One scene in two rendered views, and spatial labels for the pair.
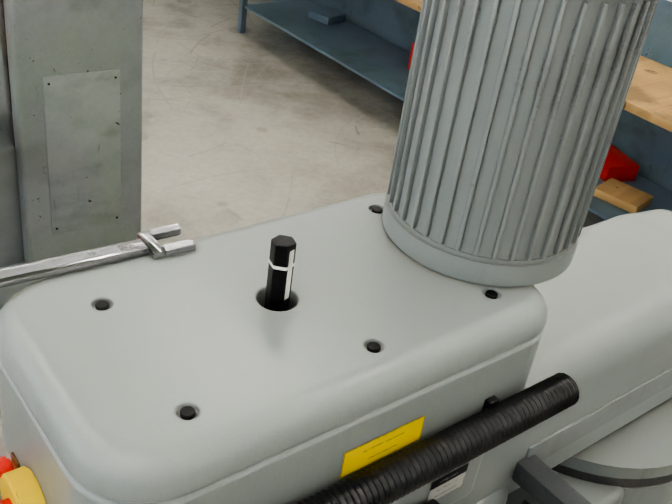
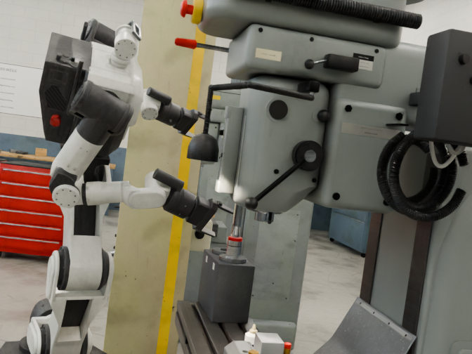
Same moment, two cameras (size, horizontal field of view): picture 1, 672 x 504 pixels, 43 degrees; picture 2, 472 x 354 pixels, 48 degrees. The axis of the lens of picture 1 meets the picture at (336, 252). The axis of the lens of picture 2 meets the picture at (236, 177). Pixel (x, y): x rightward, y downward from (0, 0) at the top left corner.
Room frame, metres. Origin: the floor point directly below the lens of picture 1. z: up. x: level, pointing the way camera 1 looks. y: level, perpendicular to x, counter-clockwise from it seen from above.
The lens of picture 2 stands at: (-0.59, -0.52, 1.45)
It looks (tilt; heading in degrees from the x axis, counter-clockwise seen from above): 3 degrees down; 29
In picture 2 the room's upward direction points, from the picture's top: 7 degrees clockwise
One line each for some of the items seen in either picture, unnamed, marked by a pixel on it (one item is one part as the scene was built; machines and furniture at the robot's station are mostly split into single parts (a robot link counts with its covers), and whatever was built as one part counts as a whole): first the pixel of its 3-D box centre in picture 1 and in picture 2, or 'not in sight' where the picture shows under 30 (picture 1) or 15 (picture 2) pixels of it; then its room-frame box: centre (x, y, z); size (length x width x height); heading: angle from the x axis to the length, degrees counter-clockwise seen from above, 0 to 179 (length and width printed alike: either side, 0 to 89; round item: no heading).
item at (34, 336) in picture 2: not in sight; (59, 338); (0.79, 0.89, 0.68); 0.21 x 0.20 x 0.13; 58
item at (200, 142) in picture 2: not in sight; (204, 146); (0.43, 0.14, 1.44); 0.07 x 0.07 x 0.06
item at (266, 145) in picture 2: not in sight; (275, 145); (0.60, 0.04, 1.47); 0.21 x 0.19 x 0.32; 42
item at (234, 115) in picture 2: not in sight; (229, 149); (0.52, 0.13, 1.45); 0.04 x 0.04 x 0.21; 42
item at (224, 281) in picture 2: not in sight; (225, 282); (0.94, 0.32, 1.00); 0.22 x 0.12 x 0.20; 46
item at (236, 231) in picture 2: not in sight; (237, 220); (0.91, 0.28, 1.22); 0.03 x 0.03 x 0.11
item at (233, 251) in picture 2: not in sight; (234, 248); (0.91, 0.28, 1.13); 0.05 x 0.05 x 0.06
